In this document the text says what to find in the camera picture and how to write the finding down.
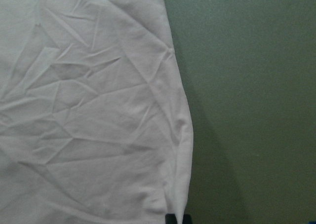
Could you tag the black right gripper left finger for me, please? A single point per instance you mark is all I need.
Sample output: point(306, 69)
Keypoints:
point(170, 218)

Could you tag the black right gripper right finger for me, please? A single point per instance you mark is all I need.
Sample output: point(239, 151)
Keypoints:
point(187, 219)

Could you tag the pink Snoopy t-shirt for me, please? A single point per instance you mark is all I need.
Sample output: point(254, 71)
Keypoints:
point(95, 126)

